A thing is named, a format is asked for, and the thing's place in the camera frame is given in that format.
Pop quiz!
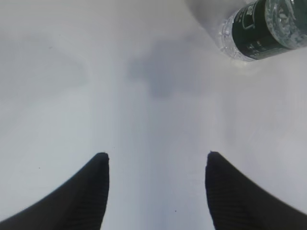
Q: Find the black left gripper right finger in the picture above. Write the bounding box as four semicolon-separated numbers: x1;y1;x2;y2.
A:
205;152;307;230

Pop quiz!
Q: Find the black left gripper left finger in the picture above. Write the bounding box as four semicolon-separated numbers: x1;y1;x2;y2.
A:
0;153;109;230

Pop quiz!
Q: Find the clear plastic water bottle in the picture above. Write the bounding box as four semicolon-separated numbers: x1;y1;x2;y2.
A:
219;0;307;61

